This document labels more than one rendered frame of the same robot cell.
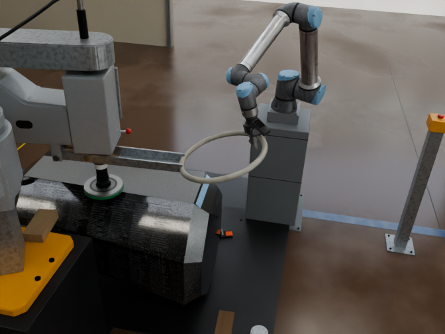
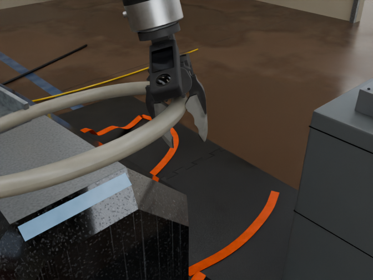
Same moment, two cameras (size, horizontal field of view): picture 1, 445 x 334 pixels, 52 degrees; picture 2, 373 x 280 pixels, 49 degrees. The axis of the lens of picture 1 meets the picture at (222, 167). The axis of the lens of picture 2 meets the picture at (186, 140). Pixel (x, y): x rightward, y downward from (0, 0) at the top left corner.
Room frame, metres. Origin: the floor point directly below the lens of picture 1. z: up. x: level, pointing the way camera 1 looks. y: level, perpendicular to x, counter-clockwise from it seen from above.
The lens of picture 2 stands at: (1.71, -0.59, 1.46)
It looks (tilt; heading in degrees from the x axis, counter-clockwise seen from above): 32 degrees down; 38
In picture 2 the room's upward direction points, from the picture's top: straight up
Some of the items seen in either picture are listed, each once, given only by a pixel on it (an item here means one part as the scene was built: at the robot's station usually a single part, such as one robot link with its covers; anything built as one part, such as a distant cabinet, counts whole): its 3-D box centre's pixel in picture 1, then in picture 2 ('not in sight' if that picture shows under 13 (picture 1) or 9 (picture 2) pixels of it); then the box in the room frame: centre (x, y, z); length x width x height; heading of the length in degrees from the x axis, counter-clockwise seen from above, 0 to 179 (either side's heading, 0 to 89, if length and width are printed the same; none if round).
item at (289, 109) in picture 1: (285, 101); not in sight; (3.04, -0.43, 0.98); 0.19 x 0.19 x 0.10
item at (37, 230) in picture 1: (41, 224); not in sight; (1.78, 0.91, 0.81); 0.20 x 0.10 x 0.05; 177
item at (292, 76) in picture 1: (288, 83); not in sight; (3.03, -0.44, 1.11); 0.17 x 0.15 x 0.18; 56
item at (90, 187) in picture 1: (103, 185); not in sight; (2.10, 0.66, 0.84); 0.21 x 0.21 x 0.01
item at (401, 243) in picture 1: (418, 186); not in sight; (2.65, -1.37, 0.54); 0.20 x 0.20 x 1.09; 79
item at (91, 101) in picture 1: (78, 110); not in sight; (2.10, 0.74, 1.30); 0.36 x 0.22 x 0.45; 89
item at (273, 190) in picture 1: (277, 165); (369, 213); (3.04, -0.43, 0.42); 0.50 x 0.50 x 0.85; 80
